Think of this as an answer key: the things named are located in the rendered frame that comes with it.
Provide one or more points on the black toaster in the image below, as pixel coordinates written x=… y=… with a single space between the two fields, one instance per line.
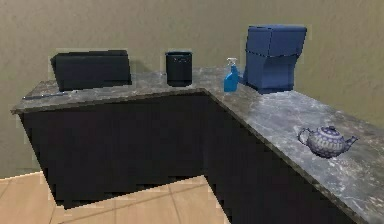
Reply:
x=91 y=70

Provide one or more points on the blue coffee machine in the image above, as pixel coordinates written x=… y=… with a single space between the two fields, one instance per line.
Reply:
x=271 y=58

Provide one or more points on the dark thin knife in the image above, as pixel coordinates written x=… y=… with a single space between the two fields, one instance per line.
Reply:
x=45 y=96

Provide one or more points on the black cylindrical container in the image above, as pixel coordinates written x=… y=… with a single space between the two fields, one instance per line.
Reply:
x=179 y=68

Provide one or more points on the blue spray bottle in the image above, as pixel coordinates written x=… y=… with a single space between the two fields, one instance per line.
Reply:
x=231 y=80

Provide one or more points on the black kitchen counter marble top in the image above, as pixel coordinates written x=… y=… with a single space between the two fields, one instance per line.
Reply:
x=140 y=140

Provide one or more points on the blue patterned white teapot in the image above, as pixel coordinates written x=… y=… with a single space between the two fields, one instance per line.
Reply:
x=325 y=141

